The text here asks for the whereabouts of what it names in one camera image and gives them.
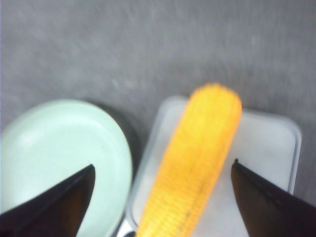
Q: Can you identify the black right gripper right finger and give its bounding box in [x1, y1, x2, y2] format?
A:
[231, 159, 316, 237]

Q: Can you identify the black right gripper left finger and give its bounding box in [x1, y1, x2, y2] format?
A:
[0, 164, 95, 237]

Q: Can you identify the yellow corn cob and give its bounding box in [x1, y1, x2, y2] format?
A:
[136, 83, 242, 237]

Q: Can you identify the silver digital kitchen scale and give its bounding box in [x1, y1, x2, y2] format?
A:
[118, 96, 302, 237]

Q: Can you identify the light green plate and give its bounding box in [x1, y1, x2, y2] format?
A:
[0, 100, 132, 237]

